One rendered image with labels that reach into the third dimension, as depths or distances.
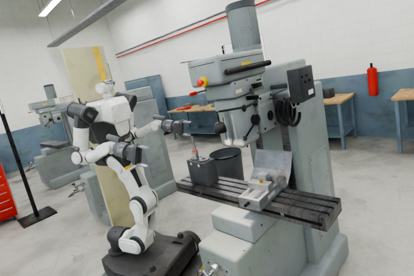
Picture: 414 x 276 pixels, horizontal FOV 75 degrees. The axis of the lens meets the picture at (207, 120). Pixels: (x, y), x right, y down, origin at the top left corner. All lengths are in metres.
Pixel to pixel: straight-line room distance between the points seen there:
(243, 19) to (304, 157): 1.05
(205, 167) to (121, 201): 1.49
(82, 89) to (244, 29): 1.83
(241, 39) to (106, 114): 1.00
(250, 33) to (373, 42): 4.02
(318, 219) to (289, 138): 0.67
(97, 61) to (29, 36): 7.65
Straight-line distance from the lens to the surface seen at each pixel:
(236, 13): 1.88
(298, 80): 1.73
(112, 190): 3.23
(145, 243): 2.20
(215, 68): 1.51
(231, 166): 3.75
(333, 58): 5.88
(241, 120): 1.67
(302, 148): 2.06
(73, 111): 1.81
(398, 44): 5.62
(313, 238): 2.39
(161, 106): 9.09
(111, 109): 1.83
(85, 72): 3.08
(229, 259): 1.73
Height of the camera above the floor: 1.82
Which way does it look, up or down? 10 degrees down
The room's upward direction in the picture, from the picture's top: 12 degrees counter-clockwise
